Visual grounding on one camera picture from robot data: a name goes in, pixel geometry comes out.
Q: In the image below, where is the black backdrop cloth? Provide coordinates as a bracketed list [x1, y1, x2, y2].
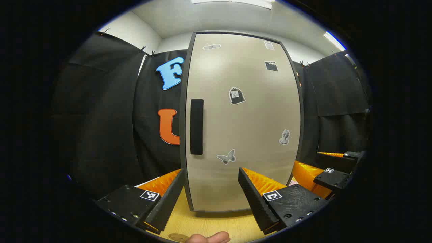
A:
[52, 31, 372, 203]

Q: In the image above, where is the ceiling light panel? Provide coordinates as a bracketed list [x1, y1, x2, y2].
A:
[191, 0, 276, 10]
[323, 31, 347, 52]

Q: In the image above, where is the black cabinet door handle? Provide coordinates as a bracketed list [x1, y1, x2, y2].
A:
[190, 99, 204, 155]

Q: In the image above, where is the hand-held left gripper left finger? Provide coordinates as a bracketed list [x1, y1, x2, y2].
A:
[96, 168, 186, 235]

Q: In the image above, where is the beige cabinet door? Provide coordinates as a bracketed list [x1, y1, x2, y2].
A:
[179, 31, 304, 213]

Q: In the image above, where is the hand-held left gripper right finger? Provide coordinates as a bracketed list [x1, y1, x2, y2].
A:
[238, 167, 330, 236]

